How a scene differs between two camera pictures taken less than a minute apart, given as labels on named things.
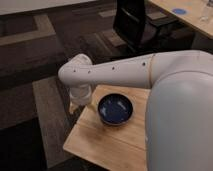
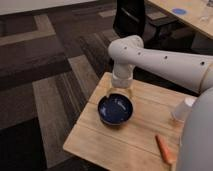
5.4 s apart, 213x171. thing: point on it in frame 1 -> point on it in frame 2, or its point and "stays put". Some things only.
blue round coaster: x=179 y=11 stays put
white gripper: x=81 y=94 -> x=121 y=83
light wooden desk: x=198 y=13 stays put
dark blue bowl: x=115 y=109 stays put
